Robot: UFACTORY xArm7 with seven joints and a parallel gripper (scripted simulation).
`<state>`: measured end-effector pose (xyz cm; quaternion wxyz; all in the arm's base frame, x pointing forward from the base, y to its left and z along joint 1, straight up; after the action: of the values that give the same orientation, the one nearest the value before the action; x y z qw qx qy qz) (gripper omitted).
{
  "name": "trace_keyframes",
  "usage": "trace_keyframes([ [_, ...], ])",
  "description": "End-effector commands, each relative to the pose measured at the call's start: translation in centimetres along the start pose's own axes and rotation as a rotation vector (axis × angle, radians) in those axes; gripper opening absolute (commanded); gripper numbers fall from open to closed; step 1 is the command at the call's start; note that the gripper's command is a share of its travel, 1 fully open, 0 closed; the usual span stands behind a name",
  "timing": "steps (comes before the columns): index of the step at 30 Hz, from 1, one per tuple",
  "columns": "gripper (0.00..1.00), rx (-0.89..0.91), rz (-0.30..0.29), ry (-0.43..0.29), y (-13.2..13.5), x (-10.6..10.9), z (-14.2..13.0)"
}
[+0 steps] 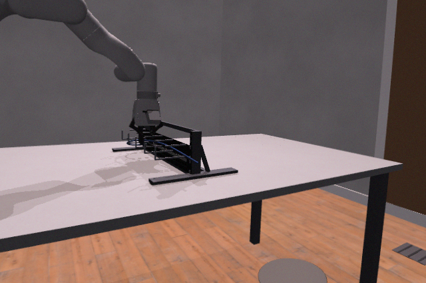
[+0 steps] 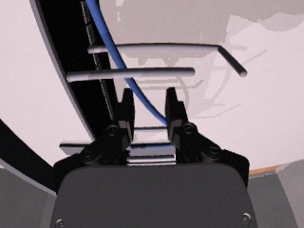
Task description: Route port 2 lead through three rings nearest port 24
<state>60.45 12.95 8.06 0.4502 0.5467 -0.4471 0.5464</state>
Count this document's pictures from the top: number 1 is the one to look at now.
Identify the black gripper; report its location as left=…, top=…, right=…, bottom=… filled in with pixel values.
left=129, top=99, right=163, bottom=144

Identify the dark grey rack with patch panel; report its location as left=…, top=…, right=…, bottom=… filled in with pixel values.
left=112, top=121, right=238, bottom=185

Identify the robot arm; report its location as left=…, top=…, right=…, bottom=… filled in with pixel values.
left=0, top=0, right=160, bottom=99

